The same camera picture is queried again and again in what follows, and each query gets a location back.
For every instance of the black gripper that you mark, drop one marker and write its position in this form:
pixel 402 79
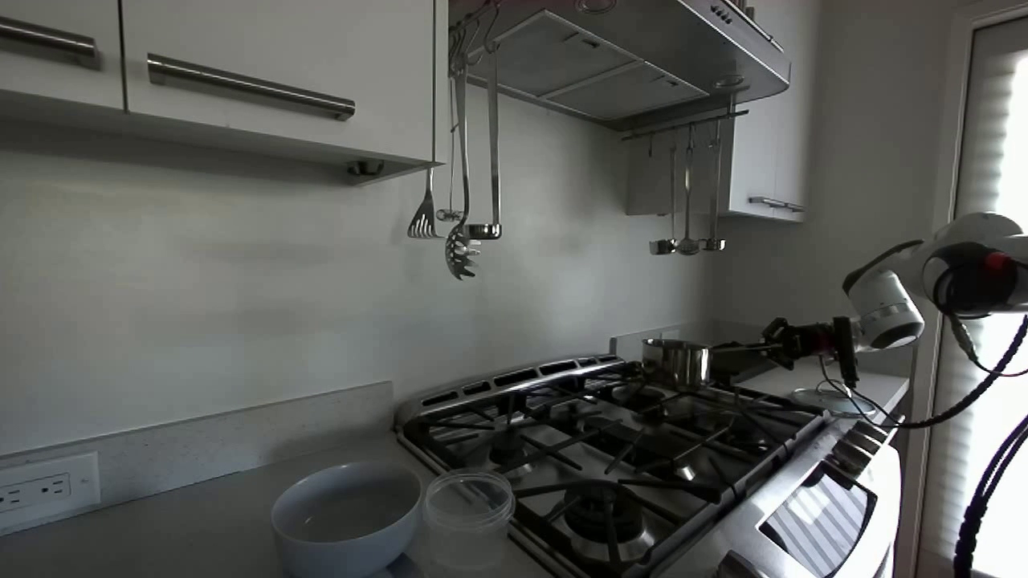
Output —
pixel 794 342

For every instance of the silver pot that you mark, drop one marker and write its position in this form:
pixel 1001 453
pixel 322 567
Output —
pixel 679 364

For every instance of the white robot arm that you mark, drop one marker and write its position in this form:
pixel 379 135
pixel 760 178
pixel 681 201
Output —
pixel 975 264

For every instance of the glass pot lid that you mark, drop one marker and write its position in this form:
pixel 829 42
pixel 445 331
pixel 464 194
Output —
pixel 837 404

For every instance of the stainless steel gas stove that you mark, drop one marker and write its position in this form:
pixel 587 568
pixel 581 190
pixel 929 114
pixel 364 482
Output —
pixel 625 476

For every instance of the hanging metal spoon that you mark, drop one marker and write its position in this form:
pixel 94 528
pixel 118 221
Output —
pixel 710 230

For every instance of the hanging small ladle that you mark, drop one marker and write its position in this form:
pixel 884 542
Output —
pixel 668 239

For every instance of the white corner cabinet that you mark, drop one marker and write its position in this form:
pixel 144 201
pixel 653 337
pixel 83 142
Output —
pixel 746 167

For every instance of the hanging metal ladle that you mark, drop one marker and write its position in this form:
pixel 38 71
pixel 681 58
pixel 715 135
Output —
pixel 494 225

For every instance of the stainless range hood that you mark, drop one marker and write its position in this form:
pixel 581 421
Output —
pixel 619 58

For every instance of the hanging pasta spoon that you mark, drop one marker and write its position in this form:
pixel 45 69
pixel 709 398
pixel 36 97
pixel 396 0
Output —
pixel 459 241

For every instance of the clear plastic container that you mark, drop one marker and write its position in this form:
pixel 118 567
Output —
pixel 468 518

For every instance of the white ceramic bowl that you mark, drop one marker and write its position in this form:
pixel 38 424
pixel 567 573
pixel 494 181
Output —
pixel 345 520

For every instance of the white upper cabinet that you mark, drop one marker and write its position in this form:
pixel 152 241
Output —
pixel 345 80

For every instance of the white wall outlet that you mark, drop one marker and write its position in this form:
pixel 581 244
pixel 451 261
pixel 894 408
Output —
pixel 38 492

